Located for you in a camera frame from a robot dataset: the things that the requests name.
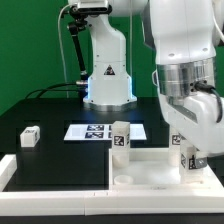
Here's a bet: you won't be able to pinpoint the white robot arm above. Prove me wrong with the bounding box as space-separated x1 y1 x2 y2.
68 0 224 170

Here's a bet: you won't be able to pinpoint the white U-shaped fence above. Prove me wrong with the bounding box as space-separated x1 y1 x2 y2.
0 155 224 216

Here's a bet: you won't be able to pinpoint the grey cable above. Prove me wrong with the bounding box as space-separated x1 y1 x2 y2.
57 3 70 99

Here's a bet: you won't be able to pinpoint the black cables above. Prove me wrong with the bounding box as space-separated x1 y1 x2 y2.
25 79 88 100

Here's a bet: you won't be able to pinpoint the marker plate with tags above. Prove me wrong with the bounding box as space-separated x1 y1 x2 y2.
64 124 147 141

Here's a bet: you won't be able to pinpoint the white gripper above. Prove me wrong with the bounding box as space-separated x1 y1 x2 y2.
158 92 224 169

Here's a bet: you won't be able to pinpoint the white square table top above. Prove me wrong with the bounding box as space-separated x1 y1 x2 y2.
109 148 222 190

